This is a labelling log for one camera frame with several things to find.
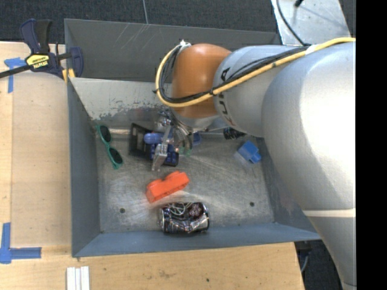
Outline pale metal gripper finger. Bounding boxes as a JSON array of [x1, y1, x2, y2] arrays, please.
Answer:
[[151, 144, 169, 172]]

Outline blue spray bottle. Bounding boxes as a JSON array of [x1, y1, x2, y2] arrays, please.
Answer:
[[143, 131, 202, 163]]

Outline black flat box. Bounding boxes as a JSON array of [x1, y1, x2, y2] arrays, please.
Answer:
[[128, 123, 180, 167]]

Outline orange plastic block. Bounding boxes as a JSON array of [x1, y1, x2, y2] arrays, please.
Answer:
[[145, 170, 190, 204]]

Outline green sunglasses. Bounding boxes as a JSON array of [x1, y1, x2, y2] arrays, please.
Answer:
[[94, 124, 124, 170]]

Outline grey metal bin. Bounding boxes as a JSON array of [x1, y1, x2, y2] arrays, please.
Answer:
[[63, 18, 322, 258]]

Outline crushed dark drink can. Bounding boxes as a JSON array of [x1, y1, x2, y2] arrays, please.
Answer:
[[159, 201, 210, 235]]

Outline blue and clear plastic block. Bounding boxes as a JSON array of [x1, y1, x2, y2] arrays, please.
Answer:
[[233, 140, 262, 165]]

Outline pale wood board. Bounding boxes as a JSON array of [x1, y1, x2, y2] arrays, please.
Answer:
[[10, 71, 74, 249]]

